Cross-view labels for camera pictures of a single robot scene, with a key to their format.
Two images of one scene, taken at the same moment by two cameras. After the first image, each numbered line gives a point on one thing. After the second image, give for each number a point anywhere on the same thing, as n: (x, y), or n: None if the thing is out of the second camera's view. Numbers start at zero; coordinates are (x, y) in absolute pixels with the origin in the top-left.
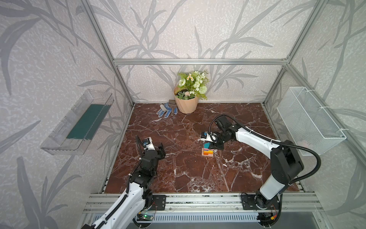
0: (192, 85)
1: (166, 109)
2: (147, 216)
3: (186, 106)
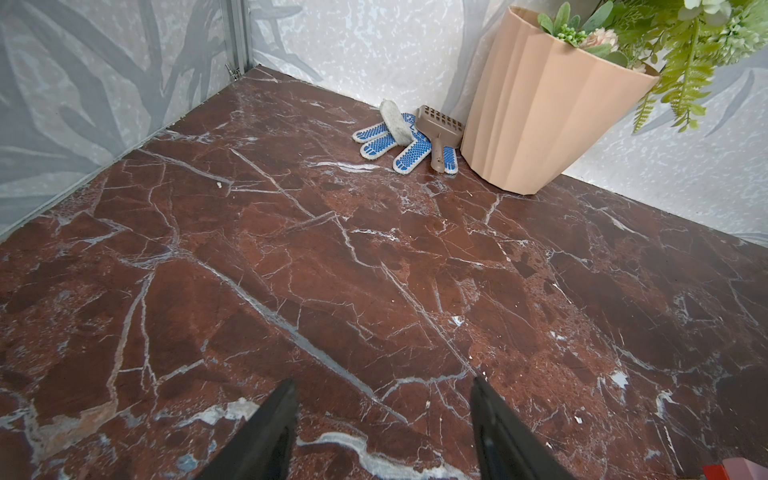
0: (682, 41)
1: (402, 131)
2: None
3: (540, 103)
